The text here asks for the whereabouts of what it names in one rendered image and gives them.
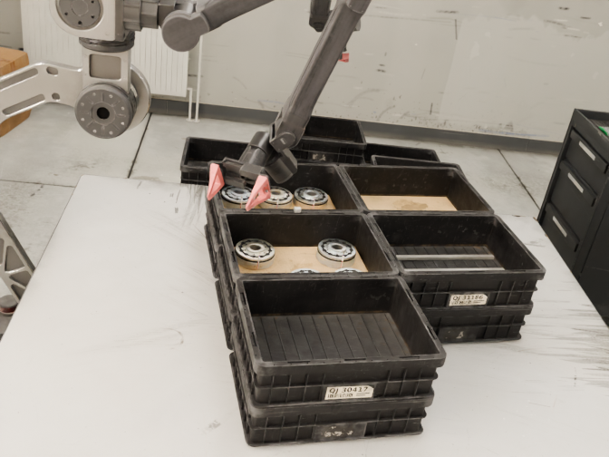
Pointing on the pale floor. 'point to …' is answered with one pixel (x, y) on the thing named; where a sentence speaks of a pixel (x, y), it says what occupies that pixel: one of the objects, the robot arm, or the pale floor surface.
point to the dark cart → (582, 205)
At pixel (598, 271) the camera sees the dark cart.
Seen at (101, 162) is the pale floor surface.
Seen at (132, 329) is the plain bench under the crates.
